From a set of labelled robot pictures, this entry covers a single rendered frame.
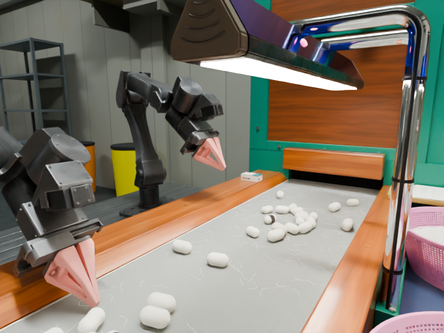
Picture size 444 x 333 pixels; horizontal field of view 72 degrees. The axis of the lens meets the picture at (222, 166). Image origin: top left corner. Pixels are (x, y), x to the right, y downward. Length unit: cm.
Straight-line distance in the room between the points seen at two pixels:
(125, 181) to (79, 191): 264
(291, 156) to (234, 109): 174
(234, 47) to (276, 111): 85
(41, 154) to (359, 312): 43
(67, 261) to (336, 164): 79
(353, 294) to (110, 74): 361
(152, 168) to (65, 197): 59
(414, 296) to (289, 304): 28
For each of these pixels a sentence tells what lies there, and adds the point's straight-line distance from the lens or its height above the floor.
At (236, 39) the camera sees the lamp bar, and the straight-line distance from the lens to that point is 28.
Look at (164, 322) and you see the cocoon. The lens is 40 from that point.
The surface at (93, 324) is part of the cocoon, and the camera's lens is 41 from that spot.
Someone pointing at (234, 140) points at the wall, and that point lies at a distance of 274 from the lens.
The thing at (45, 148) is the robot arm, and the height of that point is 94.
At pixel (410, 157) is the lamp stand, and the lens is 46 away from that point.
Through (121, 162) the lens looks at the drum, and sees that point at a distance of 300.
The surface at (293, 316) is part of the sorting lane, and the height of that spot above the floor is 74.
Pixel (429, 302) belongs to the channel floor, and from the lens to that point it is 66.
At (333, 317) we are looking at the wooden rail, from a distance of 40.
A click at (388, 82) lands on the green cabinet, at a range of 104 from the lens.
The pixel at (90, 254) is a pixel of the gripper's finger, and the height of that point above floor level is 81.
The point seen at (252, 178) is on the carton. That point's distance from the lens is 96.
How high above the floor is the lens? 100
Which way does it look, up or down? 11 degrees down
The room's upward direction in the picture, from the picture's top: straight up
